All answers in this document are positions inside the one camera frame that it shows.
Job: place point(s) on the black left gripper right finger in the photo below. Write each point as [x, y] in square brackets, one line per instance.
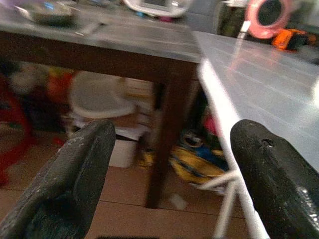
[274, 174]

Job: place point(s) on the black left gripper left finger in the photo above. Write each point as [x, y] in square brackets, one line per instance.
[74, 174]

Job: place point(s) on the red plastic chair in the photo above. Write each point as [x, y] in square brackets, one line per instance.
[12, 129]

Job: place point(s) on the yellow blue toy bag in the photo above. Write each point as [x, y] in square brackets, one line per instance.
[197, 161]

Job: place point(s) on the orange stuffed toy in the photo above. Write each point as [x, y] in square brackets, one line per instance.
[58, 84]

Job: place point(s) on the white folding table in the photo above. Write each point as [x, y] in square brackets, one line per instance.
[261, 82]

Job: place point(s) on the orange black power tool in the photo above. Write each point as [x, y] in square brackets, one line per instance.
[290, 38]

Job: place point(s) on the dark brown wooden table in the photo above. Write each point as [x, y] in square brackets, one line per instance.
[139, 49]

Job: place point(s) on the white charger plug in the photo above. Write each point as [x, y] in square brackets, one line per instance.
[245, 27]

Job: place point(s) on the pink round mirror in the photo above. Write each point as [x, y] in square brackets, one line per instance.
[268, 17]

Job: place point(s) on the dark bowl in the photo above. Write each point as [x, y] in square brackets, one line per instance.
[49, 13]

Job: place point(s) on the white round appliance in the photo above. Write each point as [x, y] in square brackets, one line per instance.
[157, 7]

